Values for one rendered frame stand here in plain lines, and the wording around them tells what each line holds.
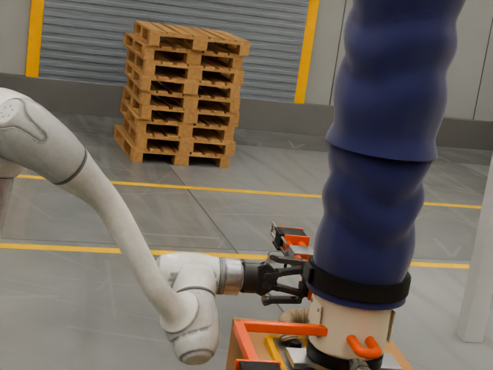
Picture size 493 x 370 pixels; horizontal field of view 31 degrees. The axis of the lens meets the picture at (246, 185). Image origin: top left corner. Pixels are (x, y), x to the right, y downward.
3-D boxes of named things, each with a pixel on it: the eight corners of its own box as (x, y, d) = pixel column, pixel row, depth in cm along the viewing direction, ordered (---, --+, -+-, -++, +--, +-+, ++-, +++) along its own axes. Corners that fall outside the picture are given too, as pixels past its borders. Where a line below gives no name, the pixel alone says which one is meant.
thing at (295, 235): (307, 253, 251) (309, 236, 250) (282, 252, 250) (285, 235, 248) (301, 244, 259) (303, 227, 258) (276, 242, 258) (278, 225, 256)
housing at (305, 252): (315, 270, 239) (318, 254, 238) (290, 268, 237) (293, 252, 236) (309, 261, 245) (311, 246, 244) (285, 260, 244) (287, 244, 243)
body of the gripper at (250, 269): (239, 255, 219) (275, 258, 221) (235, 288, 221) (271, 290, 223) (245, 266, 212) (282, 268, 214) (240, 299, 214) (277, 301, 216)
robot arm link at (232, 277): (212, 286, 221) (235, 288, 222) (218, 299, 212) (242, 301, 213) (216, 252, 219) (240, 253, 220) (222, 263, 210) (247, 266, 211)
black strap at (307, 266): (423, 307, 186) (427, 289, 185) (317, 299, 181) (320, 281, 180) (389, 269, 207) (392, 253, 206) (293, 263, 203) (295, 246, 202)
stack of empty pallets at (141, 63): (235, 169, 905) (253, 42, 876) (128, 162, 873) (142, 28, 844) (207, 143, 1025) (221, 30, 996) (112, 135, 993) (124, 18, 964)
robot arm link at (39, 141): (99, 144, 180) (66, 128, 190) (39, 89, 168) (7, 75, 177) (59, 195, 177) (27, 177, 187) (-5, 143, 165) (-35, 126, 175)
